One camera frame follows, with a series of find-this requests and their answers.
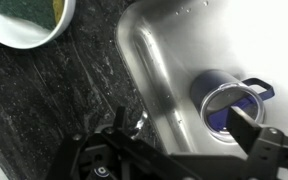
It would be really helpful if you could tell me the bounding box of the yellow green sponge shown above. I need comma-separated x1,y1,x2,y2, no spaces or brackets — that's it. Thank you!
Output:
0,0,66,32

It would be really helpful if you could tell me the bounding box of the stainless steel sink basin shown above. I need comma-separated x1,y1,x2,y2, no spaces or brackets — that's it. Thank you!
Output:
114,0,288,162

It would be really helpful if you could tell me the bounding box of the chrome lever faucet handle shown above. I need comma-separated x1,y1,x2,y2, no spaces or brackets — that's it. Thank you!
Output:
93,110,149,179

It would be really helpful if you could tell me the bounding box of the blue mug with handle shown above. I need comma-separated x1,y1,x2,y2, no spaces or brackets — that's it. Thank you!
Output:
189,68,276,144

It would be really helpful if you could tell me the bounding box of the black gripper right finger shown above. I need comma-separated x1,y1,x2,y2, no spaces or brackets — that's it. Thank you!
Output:
225,105,288,180

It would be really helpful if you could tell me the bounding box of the white ceramic bowl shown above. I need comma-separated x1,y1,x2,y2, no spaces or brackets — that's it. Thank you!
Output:
0,0,77,51

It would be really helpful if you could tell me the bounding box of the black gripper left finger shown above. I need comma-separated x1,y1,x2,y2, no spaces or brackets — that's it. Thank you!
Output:
45,105,142,180

